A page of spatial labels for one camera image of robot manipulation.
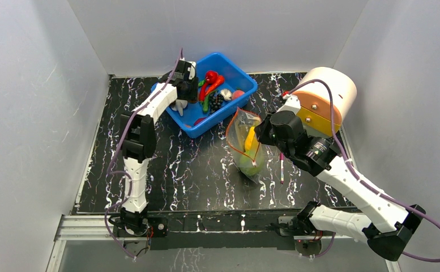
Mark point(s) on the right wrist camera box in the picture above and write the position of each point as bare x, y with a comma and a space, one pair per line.
292, 104

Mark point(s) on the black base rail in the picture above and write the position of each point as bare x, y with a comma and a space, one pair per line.
198, 229

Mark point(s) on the blue plastic bin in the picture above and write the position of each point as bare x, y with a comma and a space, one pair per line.
235, 79

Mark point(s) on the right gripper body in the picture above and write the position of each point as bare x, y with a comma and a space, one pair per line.
264, 130

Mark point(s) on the yellow toy mango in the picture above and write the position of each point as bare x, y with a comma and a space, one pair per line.
251, 143

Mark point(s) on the clear zip top bag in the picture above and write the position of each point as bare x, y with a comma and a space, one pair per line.
247, 152

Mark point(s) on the round drawer box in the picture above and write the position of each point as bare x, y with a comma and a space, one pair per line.
315, 112

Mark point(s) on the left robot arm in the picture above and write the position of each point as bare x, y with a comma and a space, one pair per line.
138, 142

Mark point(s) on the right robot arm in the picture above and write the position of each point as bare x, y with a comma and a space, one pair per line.
383, 225

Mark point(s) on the dark toy grapes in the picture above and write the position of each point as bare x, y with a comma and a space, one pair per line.
215, 101

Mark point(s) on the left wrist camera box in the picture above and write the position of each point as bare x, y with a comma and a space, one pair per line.
192, 70

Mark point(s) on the green toy cucumber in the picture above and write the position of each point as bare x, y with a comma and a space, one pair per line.
205, 107

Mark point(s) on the pink toy peach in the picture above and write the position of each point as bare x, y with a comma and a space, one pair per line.
237, 94

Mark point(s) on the pink marker pen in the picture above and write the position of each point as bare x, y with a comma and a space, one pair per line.
281, 160

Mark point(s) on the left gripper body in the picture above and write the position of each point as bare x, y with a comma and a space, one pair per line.
191, 95

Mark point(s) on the purple toy sweet potato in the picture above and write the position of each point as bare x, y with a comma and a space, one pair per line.
198, 121

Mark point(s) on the white toy garlic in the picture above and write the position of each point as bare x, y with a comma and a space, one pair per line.
226, 94

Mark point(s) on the green toy cabbage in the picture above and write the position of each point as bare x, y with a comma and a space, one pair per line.
250, 167

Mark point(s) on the white toy mushroom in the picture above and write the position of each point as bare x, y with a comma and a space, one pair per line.
179, 106

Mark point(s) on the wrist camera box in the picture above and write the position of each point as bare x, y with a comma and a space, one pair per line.
192, 70
292, 104

